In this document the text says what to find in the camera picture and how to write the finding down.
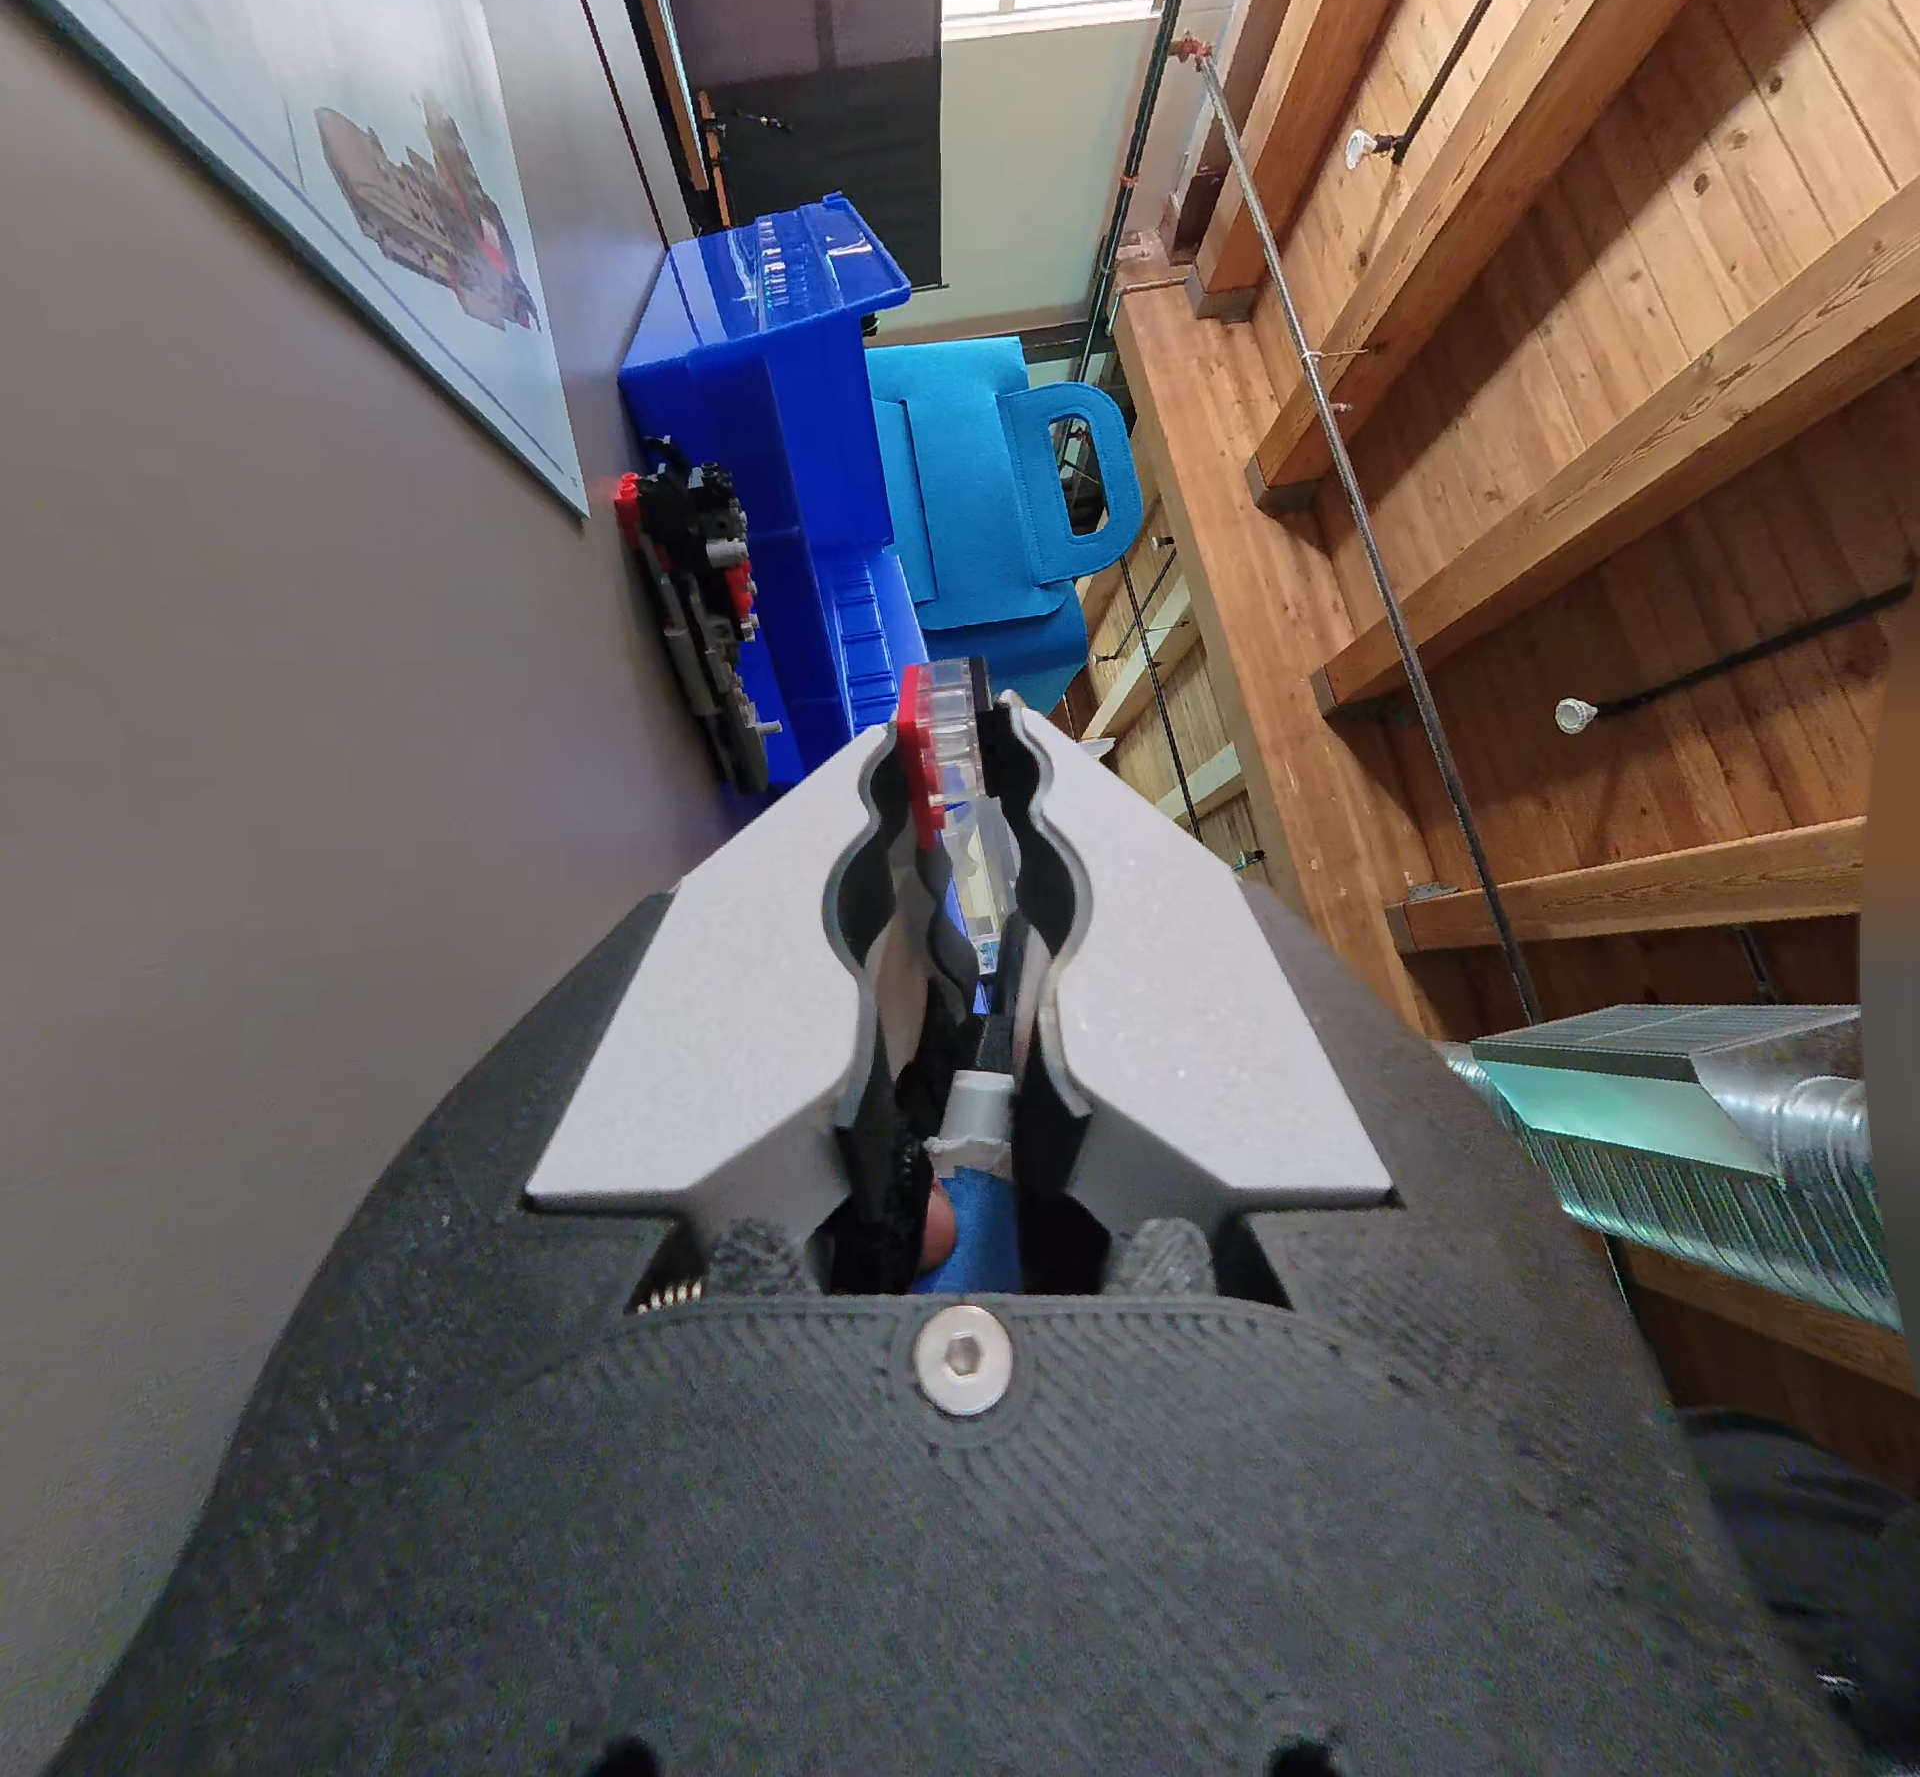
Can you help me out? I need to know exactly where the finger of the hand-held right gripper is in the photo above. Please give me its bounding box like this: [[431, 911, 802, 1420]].
[[874, 840, 965, 1078], [1005, 913, 1054, 1085]]

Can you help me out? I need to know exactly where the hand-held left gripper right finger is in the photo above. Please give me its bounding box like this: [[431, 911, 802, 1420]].
[[997, 701, 1407, 1270]]

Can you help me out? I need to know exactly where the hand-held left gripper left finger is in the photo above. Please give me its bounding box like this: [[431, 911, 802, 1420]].
[[525, 727, 917, 1262]]

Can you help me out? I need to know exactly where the red and clear brick assembly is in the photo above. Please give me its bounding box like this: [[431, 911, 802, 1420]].
[[894, 655, 1011, 978]]

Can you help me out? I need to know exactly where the grey desk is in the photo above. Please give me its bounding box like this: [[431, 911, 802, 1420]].
[[0, 0, 886, 1777]]

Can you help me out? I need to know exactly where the blue plastic storage bin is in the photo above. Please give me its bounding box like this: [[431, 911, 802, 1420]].
[[618, 193, 917, 587], [740, 524, 936, 798]]

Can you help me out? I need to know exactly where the partly built brick model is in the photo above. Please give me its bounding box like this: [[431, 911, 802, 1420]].
[[613, 436, 790, 798]]

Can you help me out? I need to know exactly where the teal felt bag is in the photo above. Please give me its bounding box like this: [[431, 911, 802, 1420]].
[[867, 338, 1147, 708]]

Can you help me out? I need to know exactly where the black ceiling pipe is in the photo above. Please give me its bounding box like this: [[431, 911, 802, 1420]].
[[1176, 32, 1549, 1033]]

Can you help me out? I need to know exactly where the light blue instruction booklet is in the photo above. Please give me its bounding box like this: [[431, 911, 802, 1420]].
[[0, 0, 592, 523]]

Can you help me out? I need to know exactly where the silver ventilation duct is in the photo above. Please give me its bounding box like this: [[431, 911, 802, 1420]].
[[1429, 1002, 1896, 1340]]

